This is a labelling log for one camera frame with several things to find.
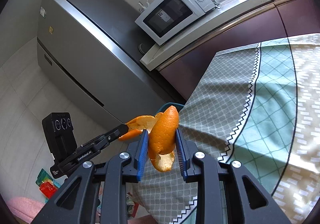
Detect orange peel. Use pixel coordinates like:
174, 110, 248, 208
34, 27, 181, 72
118, 106, 179, 172

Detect patterned tablecloth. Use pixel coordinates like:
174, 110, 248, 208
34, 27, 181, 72
126, 33, 320, 224

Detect grey refrigerator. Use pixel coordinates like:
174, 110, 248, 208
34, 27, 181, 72
37, 0, 186, 129

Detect white microwave oven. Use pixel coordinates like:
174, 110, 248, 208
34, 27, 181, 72
135, 0, 215, 45

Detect purple base cabinets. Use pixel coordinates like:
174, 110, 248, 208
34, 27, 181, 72
160, 0, 319, 104

